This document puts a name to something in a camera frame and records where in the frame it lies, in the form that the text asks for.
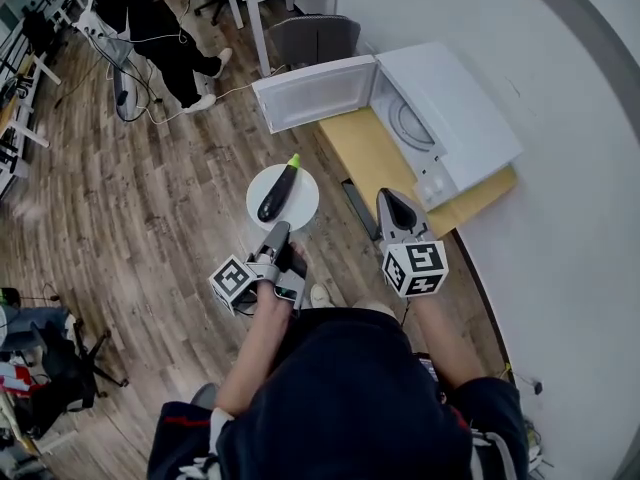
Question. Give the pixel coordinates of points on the black office chair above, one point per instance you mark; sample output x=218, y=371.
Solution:
x=65, y=368

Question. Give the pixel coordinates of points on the dark purple eggplant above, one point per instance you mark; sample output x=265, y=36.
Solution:
x=275, y=190

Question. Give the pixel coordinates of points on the pile of cluttered items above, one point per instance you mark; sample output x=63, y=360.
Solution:
x=20, y=393

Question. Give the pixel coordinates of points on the person's white shoe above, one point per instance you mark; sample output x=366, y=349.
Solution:
x=320, y=296

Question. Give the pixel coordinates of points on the person's left forearm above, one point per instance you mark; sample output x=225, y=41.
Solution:
x=255, y=348

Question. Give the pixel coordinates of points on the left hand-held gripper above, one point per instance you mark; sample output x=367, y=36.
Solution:
x=235, y=279

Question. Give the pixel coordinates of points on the white office chair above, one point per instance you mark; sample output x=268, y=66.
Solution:
x=122, y=88

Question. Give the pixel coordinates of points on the person's right forearm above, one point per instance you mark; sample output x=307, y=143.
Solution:
x=445, y=338

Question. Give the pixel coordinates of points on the black wall adapter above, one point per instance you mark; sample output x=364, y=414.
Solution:
x=538, y=387

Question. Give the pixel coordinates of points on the yellow wooden cabinet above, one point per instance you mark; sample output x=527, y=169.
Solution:
x=365, y=153

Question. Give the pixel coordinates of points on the white microwave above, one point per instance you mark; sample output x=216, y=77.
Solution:
x=450, y=103

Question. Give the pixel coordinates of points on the person's dark navy clothing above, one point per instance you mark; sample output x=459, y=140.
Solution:
x=350, y=408

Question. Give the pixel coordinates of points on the grey fabric chair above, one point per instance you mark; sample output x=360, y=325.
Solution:
x=315, y=38

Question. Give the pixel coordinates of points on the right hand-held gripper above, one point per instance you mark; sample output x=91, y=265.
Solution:
x=417, y=265

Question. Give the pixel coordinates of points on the white round plate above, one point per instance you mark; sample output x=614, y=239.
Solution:
x=300, y=203

